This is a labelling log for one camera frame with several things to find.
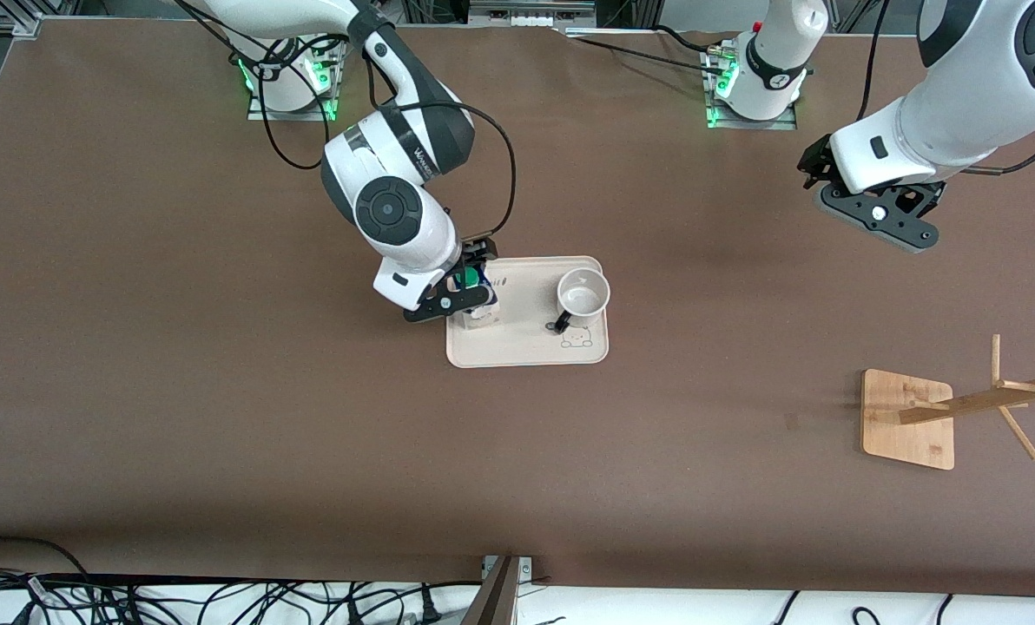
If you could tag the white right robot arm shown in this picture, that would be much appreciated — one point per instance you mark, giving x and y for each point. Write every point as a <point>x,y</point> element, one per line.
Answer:
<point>387,208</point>

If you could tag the dark camera stand post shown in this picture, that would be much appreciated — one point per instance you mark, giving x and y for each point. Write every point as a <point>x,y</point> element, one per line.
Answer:
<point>496,603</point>

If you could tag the cream rabbit print tray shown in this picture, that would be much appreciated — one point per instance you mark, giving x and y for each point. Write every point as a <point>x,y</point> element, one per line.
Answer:
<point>526,347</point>

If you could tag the blue white milk carton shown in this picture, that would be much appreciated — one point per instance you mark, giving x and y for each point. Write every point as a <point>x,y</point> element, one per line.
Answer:
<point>480,317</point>

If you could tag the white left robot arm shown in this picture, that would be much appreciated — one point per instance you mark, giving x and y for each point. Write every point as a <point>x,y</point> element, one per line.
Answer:
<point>960,113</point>

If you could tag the wooden cup rack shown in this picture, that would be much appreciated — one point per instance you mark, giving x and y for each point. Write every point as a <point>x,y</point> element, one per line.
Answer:
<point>908,434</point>

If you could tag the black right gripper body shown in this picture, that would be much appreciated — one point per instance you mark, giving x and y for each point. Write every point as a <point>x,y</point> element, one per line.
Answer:
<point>477,254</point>

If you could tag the white power strip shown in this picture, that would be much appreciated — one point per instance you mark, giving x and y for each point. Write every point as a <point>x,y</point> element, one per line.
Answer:
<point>526,16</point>

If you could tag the metal stand bracket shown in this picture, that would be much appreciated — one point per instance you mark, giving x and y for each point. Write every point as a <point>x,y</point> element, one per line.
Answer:
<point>526,569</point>

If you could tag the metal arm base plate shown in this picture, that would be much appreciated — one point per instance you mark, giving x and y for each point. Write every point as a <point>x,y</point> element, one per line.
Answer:
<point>257,113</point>
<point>787,124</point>

